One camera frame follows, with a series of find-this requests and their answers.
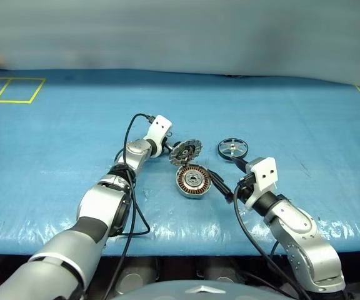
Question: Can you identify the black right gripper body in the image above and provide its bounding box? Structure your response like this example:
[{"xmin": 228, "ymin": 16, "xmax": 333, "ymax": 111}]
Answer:
[{"xmin": 236, "ymin": 174, "xmax": 258, "ymax": 204}]

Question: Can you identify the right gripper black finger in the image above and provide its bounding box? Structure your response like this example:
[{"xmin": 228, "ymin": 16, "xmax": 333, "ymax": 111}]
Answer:
[
  {"xmin": 207, "ymin": 168, "xmax": 234, "ymax": 204},
  {"xmin": 231, "ymin": 156, "xmax": 249, "ymax": 173}
]

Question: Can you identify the silver ribbed motor lid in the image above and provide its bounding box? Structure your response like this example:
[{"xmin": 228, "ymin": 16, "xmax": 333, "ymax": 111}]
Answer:
[{"xmin": 168, "ymin": 138, "xmax": 203, "ymax": 167}]

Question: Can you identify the silver spoked rotor wheel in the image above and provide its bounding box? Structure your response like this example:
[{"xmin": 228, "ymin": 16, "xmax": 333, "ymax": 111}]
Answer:
[{"xmin": 217, "ymin": 136, "xmax": 249, "ymax": 162}]

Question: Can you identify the motor housing with copper windings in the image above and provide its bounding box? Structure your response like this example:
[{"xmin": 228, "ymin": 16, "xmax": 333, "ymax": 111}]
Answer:
[{"xmin": 175, "ymin": 162, "xmax": 214, "ymax": 200}]

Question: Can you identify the grey rounded cylinder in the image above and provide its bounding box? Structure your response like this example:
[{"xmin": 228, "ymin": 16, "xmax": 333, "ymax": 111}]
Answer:
[
  {"xmin": 117, "ymin": 258, "xmax": 159, "ymax": 295},
  {"xmin": 202, "ymin": 258, "xmax": 247, "ymax": 284}
]

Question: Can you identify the grey robot torso with emblem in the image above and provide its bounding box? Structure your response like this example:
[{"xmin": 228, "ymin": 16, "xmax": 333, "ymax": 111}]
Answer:
[{"xmin": 110, "ymin": 279, "xmax": 295, "ymax": 300}]

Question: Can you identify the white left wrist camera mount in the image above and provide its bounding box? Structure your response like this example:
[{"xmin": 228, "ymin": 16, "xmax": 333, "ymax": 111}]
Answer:
[{"xmin": 142, "ymin": 114, "xmax": 173, "ymax": 157}]

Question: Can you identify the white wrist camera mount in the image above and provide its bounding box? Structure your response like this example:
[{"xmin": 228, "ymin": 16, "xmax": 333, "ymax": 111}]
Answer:
[
  {"xmin": 245, "ymin": 157, "xmax": 278, "ymax": 210},
  {"xmin": 142, "ymin": 114, "xmax": 173, "ymax": 157}
]

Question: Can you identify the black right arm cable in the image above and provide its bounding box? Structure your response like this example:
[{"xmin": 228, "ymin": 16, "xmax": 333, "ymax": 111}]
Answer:
[{"xmin": 232, "ymin": 184, "xmax": 312, "ymax": 300}]

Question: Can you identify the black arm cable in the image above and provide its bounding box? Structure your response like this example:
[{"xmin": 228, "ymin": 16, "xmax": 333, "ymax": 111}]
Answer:
[
  {"xmin": 103, "ymin": 112, "xmax": 156, "ymax": 300},
  {"xmin": 232, "ymin": 184, "xmax": 312, "ymax": 300}
]

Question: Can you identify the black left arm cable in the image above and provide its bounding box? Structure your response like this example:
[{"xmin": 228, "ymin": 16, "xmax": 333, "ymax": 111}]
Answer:
[{"xmin": 103, "ymin": 112, "xmax": 156, "ymax": 300}]

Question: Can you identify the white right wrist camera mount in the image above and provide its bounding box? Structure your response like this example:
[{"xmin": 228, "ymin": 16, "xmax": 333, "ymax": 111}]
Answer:
[{"xmin": 245, "ymin": 157, "xmax": 278, "ymax": 210}]

